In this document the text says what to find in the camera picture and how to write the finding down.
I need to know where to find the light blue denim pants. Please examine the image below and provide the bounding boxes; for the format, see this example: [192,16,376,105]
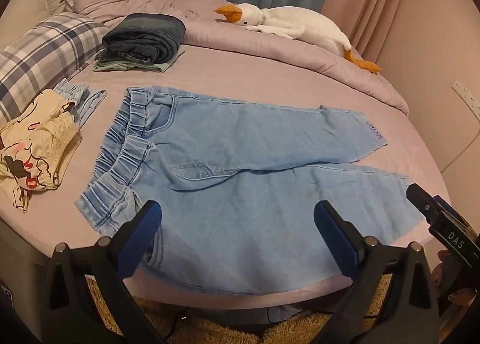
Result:
[75,86,428,297]

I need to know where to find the person's patterned clothing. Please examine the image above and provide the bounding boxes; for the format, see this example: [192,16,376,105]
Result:
[431,250,480,330]

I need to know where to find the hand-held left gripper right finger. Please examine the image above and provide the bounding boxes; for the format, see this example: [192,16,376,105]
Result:
[313,199,443,344]

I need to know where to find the light blue striped garment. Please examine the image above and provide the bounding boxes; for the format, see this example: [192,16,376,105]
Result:
[52,79,107,130]

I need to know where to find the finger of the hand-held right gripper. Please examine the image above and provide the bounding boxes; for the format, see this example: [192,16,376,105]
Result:
[433,196,464,230]
[407,183,437,225]

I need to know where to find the cream cartoon print garment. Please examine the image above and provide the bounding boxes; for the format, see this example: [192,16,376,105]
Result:
[0,89,82,214]

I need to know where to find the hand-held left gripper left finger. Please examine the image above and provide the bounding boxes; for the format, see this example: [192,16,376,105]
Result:
[39,199,167,344]

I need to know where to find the bed with lilac sheet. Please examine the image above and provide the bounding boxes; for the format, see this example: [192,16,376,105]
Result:
[0,0,454,309]

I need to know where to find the folded pale green garment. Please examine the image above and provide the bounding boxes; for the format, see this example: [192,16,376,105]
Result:
[94,49,186,74]

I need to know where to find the plaid pillow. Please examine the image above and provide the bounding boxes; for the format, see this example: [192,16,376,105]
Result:
[0,12,111,125]

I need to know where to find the white goose plush toy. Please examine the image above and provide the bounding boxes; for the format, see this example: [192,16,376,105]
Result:
[214,3,381,74]

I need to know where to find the white wall socket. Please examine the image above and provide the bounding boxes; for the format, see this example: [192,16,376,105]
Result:
[452,79,480,117]

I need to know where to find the lilac duvet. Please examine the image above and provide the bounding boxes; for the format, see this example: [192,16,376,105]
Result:
[73,0,410,116]

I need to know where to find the folded dark blue jeans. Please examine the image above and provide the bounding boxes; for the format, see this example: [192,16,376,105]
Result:
[102,14,187,65]

